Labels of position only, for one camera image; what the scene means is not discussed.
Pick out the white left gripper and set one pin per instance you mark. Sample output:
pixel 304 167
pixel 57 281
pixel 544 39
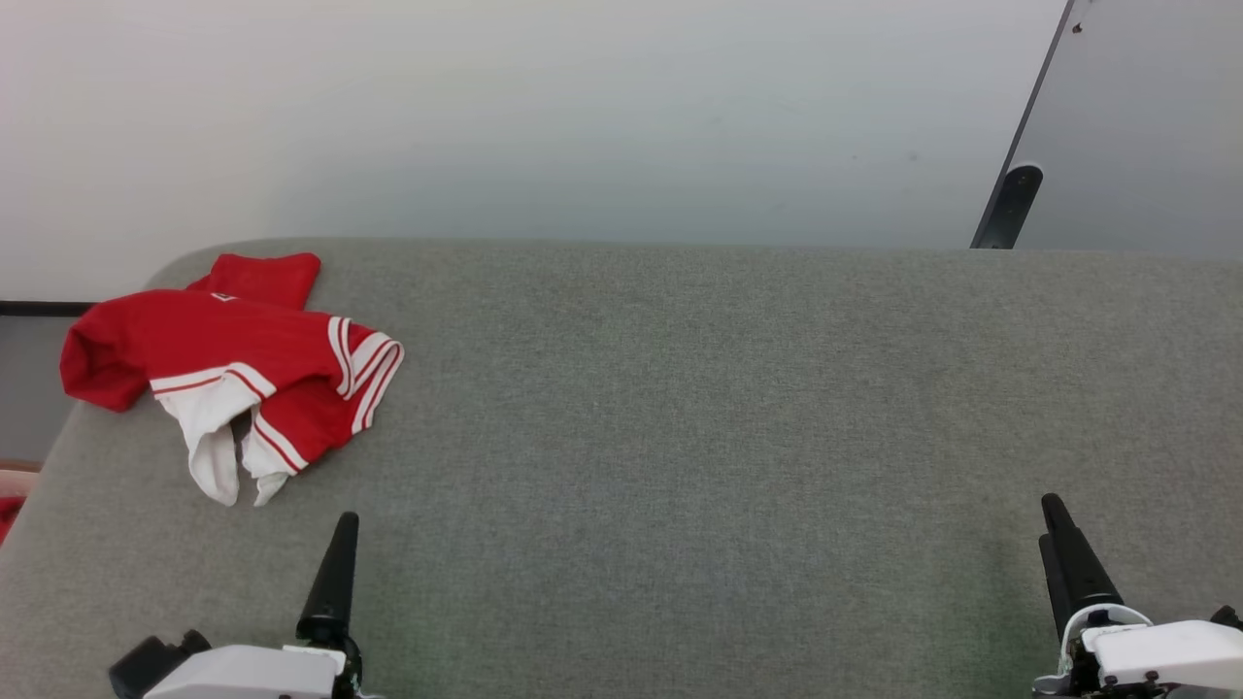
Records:
pixel 252 675

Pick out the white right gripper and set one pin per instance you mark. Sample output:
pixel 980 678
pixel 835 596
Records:
pixel 1165 655

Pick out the red and white jersey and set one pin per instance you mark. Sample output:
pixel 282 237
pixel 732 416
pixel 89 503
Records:
pixel 214 340

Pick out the red cloth item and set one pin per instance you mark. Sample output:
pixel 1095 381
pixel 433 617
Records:
pixel 8 515

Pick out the pale peach container edge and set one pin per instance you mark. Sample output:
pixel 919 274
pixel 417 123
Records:
pixel 14 483

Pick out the dark rounded knob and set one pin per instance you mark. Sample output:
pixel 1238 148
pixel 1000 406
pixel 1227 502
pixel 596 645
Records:
pixel 1013 199

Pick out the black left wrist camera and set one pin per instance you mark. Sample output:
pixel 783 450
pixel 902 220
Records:
pixel 155 660

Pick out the grey metal post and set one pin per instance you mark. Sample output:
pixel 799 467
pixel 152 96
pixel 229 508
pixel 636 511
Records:
pixel 1136 126

